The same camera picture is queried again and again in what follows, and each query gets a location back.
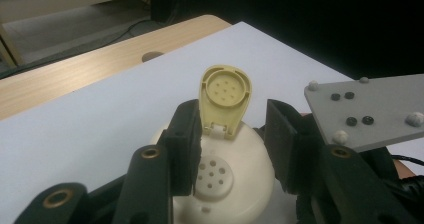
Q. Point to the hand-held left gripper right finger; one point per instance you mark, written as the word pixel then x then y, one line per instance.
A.
pixel 286 150

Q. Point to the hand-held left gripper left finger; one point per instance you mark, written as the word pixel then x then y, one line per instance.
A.
pixel 181 150

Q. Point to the white board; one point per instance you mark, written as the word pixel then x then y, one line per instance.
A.
pixel 100 117

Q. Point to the dark round table grommet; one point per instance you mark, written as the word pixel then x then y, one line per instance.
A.
pixel 152 56

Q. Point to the black curtain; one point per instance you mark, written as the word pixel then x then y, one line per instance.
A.
pixel 300 24

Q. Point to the wooden table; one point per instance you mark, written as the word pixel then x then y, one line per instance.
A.
pixel 66 80

